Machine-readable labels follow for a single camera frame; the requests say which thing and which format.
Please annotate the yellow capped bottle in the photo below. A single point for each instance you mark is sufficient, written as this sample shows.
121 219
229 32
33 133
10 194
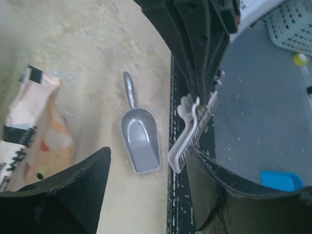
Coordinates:
301 60

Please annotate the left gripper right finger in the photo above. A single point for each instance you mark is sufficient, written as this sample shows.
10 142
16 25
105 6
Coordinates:
226 203

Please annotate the metal bag clip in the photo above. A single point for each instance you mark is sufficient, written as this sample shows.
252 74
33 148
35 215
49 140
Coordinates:
195 117

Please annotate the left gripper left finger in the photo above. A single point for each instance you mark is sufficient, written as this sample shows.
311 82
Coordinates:
68 202

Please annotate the blue plastic tray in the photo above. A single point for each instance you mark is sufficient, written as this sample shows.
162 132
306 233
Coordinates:
283 181

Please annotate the silver metal scoop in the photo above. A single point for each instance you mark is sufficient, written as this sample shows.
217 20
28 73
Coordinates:
139 130

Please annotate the pink cat litter bag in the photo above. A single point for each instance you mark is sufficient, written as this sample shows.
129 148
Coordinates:
36 140

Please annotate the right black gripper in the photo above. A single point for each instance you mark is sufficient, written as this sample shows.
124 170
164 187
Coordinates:
198 32

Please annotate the pale green plastic basket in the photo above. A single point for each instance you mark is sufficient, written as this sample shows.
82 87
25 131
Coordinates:
290 26

